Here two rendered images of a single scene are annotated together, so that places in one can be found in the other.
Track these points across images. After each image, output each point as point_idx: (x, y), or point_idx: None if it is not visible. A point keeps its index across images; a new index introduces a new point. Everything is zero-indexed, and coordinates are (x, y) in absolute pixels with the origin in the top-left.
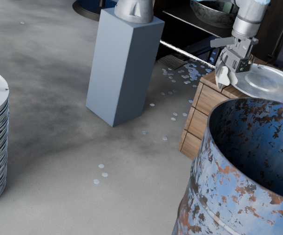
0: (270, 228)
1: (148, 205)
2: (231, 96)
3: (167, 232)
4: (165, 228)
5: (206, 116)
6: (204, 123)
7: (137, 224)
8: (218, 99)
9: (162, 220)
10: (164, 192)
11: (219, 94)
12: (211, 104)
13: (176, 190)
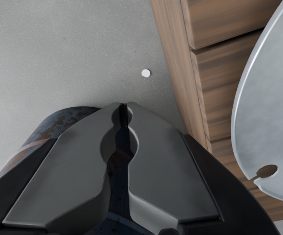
0: None
1: (34, 70)
2: (199, 94)
3: (46, 111)
4: (46, 105)
5: (164, 12)
6: (161, 12)
7: (12, 90)
8: (182, 41)
9: (46, 95)
10: (67, 58)
11: (185, 42)
12: (171, 16)
13: (87, 60)
